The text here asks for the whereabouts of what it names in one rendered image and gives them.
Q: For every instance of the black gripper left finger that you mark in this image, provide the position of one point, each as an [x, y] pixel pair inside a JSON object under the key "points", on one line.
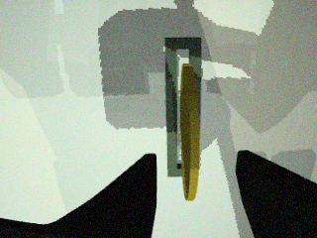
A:
{"points": [[125, 208]]}

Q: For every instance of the gold coin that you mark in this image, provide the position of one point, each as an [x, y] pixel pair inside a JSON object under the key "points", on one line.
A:
{"points": [[189, 133]]}

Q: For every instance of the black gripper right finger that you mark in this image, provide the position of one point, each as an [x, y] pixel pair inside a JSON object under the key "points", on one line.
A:
{"points": [[278, 202]]}

